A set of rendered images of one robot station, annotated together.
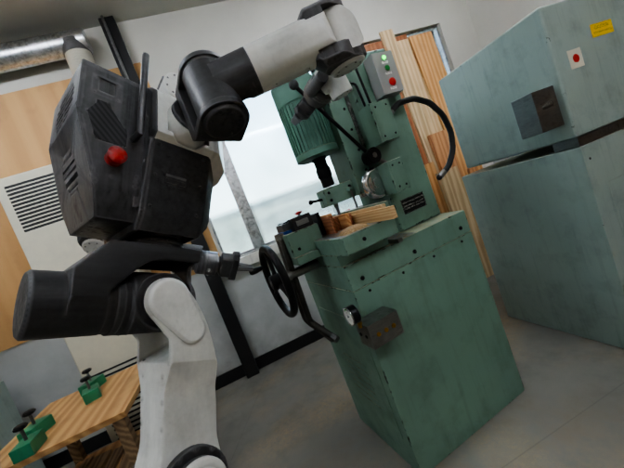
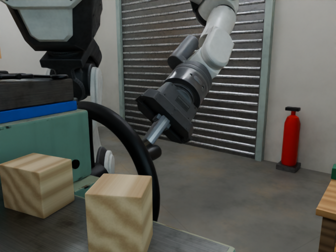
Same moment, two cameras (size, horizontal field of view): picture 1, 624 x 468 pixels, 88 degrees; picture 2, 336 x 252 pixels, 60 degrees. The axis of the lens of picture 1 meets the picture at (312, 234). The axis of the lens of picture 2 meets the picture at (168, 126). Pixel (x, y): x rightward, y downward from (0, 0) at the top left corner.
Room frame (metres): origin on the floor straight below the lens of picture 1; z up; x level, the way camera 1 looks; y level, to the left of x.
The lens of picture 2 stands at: (1.67, -0.01, 1.02)
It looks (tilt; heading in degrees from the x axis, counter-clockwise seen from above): 13 degrees down; 142
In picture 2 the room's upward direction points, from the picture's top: straight up
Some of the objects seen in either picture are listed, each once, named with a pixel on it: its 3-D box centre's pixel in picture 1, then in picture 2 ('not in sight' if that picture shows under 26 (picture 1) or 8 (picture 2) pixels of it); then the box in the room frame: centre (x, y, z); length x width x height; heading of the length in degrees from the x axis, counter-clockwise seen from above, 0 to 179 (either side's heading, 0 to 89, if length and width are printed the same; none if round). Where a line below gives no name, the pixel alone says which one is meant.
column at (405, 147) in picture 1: (378, 147); not in sight; (1.43, -0.40, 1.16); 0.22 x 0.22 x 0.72; 21
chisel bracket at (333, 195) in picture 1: (337, 195); not in sight; (1.33, -0.15, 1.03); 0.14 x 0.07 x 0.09; 111
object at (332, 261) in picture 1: (338, 250); not in sight; (1.30, -0.08, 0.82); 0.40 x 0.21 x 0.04; 21
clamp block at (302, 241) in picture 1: (300, 240); (10, 147); (1.27, 0.05, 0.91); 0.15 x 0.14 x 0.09; 21
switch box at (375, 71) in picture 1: (383, 75); not in sight; (1.31, -0.48, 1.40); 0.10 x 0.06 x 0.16; 111
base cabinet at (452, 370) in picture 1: (409, 333); not in sight; (1.37, -0.24, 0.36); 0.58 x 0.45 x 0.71; 111
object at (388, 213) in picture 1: (351, 220); not in sight; (1.25, -0.16, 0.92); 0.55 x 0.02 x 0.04; 21
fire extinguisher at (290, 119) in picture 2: not in sight; (291, 138); (0.27, 2.57, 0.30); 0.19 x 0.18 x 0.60; 104
